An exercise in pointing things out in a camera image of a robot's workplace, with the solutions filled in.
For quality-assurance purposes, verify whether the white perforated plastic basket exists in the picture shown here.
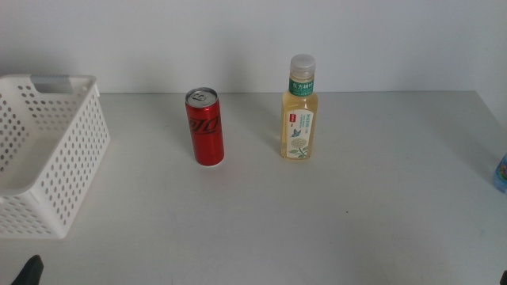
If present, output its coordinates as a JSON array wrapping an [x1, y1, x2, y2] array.
[[0, 74, 111, 240]]

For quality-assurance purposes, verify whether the yellow jasmine tea bottle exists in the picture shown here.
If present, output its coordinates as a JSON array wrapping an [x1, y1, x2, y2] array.
[[280, 54, 318, 161]]

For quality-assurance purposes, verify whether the clear blue-label water bottle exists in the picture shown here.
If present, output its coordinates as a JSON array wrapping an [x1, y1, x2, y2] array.
[[493, 153, 507, 194]]

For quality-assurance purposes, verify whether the red cola can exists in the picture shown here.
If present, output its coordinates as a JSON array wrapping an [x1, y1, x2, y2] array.
[[185, 87, 225, 168]]

